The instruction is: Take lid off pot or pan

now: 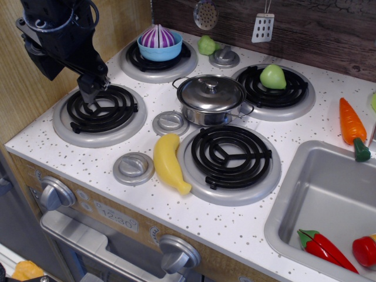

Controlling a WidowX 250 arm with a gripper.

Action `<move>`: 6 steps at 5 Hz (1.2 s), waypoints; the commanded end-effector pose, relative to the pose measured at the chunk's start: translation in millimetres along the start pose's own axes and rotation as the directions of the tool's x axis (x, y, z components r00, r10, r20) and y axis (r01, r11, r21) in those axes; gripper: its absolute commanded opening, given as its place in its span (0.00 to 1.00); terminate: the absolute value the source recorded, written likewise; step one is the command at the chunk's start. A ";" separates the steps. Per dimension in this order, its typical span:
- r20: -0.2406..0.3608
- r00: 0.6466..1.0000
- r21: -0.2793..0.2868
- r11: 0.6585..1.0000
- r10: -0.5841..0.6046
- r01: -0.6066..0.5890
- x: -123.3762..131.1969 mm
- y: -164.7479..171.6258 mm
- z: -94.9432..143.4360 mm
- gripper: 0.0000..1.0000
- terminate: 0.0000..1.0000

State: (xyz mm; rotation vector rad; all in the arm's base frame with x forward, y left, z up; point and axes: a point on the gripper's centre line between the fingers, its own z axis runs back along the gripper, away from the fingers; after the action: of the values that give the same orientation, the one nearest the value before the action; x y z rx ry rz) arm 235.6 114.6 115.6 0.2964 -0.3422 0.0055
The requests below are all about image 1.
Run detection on red toy tomato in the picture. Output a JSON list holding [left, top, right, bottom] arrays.
[[352, 234, 375, 267]]

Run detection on hanging steel spatula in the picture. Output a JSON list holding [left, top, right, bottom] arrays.
[[251, 1, 275, 43]]

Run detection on grey knob front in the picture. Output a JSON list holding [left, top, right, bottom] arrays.
[[113, 152, 155, 186]]

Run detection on front left black burner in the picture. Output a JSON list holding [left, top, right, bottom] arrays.
[[52, 85, 147, 148]]

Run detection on orange object bottom left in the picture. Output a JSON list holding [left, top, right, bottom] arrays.
[[11, 261, 44, 281]]

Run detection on blue toy bowl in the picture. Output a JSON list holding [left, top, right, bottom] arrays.
[[137, 31, 183, 62]]

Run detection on light green object right edge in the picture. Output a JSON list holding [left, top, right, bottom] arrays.
[[370, 93, 376, 112]]

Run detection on purple striped toy onion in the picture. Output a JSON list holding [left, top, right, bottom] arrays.
[[140, 24, 176, 48]]

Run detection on front right black burner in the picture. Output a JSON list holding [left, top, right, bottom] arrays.
[[177, 125, 281, 206]]

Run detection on green toy lettuce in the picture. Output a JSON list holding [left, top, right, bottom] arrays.
[[197, 35, 221, 56]]

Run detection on hanging steel skimmer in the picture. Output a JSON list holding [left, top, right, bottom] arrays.
[[193, 0, 219, 31]]

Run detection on grey knob middle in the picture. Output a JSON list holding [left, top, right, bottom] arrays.
[[152, 111, 190, 136]]

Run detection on grey oven knob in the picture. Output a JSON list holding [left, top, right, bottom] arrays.
[[159, 234, 201, 274], [41, 176, 76, 211]]

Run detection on grey oven door handle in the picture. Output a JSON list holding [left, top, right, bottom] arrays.
[[41, 211, 186, 281]]

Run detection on orange toy carrot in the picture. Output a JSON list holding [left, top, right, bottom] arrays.
[[339, 98, 371, 162]]

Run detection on yellow toy banana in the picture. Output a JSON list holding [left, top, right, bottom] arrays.
[[153, 133, 192, 195]]

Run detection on back left black burner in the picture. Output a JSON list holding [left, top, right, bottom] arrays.
[[120, 41, 198, 83]]

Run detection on grey oven knob right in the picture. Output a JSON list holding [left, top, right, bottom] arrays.
[[159, 234, 201, 274]]

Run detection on grey oven knob left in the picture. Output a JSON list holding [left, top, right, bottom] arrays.
[[41, 176, 76, 211]]

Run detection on black burner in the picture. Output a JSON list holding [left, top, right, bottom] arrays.
[[177, 125, 281, 206], [52, 85, 147, 148], [232, 64, 315, 122], [120, 41, 198, 83]]

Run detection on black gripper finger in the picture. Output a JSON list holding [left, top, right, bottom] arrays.
[[88, 88, 102, 105], [80, 89, 92, 111]]

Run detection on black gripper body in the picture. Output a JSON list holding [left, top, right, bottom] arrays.
[[23, 28, 110, 92]]

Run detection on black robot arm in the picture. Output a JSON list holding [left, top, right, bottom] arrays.
[[16, 1, 110, 105]]

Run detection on steel pot lid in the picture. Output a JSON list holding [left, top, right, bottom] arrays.
[[176, 75, 246, 113]]

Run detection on silver toy sink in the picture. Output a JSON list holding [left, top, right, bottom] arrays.
[[264, 141, 375, 281]]

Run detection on green toy pear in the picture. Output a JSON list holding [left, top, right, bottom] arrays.
[[260, 64, 287, 90]]

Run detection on back right black burner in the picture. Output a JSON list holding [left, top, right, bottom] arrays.
[[232, 64, 315, 122]]

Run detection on red toy chili pepper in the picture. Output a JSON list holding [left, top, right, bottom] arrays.
[[297, 229, 358, 274]]

